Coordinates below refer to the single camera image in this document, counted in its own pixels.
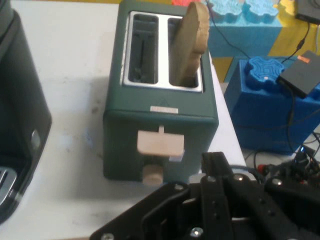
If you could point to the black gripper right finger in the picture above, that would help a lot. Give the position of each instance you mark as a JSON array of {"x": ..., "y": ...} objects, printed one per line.
[{"x": 250, "y": 212}]

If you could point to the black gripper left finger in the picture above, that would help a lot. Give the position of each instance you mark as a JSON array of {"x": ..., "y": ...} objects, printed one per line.
[{"x": 160, "y": 215}]

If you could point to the beige toaster knob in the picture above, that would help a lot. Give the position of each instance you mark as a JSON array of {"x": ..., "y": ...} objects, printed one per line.
[{"x": 152, "y": 175}]

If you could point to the beige toaster lever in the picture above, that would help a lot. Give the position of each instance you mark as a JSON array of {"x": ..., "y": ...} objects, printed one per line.
[{"x": 160, "y": 145}]

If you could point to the green two-slot toaster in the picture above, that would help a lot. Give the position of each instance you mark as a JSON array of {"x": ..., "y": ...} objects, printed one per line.
[{"x": 130, "y": 130}]

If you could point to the dark blue toy block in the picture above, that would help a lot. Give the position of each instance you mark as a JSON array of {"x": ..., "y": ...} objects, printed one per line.
[{"x": 262, "y": 112}]

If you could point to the black box with orange label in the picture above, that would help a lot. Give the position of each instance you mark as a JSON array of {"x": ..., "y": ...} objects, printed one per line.
[{"x": 300, "y": 75}]

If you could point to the light blue toy block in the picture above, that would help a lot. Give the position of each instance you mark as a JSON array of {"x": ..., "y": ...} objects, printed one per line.
[{"x": 245, "y": 37}]

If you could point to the toasted bread slice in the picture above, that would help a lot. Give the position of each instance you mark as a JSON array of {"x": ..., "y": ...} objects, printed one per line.
[{"x": 190, "y": 37}]

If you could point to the black coffee machine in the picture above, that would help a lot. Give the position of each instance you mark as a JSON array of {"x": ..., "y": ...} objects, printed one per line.
[{"x": 20, "y": 100}]

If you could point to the plain black box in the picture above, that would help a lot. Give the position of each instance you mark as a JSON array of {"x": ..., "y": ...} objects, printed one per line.
[{"x": 308, "y": 11}]

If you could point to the big red toy block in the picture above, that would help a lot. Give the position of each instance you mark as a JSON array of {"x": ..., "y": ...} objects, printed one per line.
[{"x": 180, "y": 2}]

